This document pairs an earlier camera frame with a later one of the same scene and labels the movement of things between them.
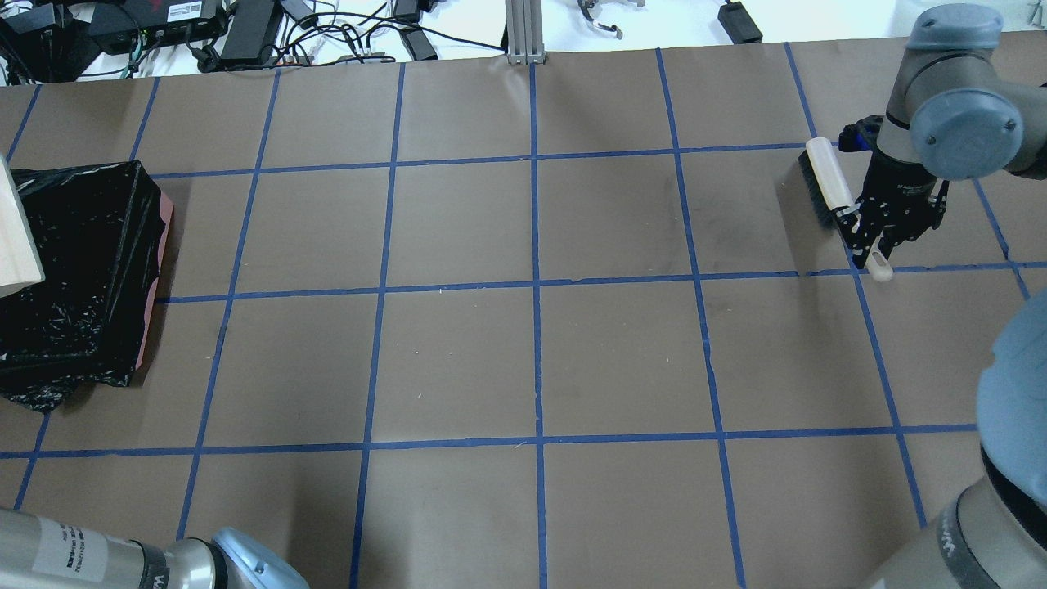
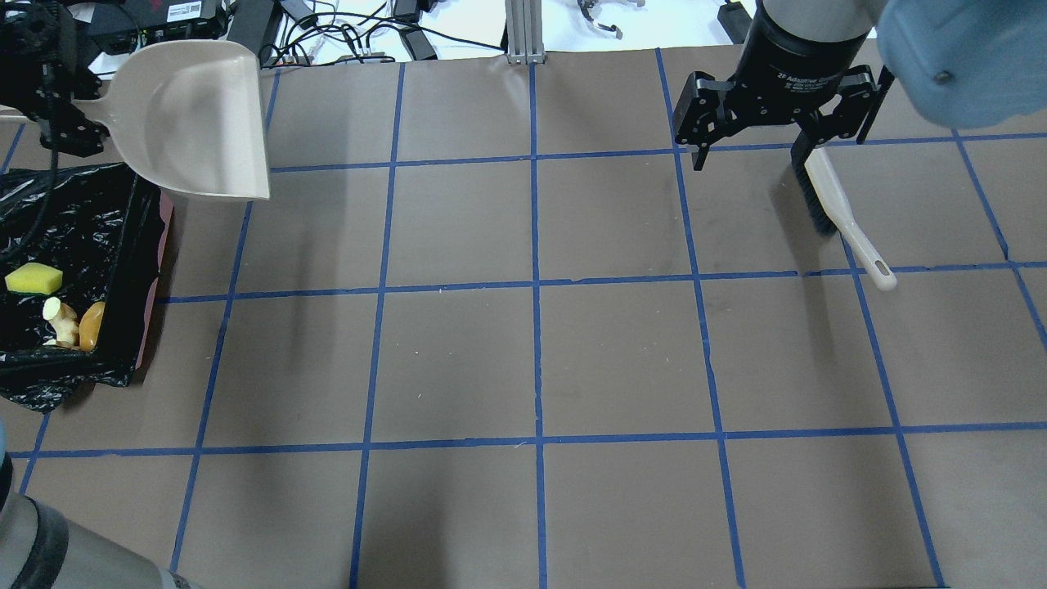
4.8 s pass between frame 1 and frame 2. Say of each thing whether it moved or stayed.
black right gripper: moved
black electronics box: stayed
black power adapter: stayed
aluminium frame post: stayed
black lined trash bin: stayed
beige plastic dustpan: moved
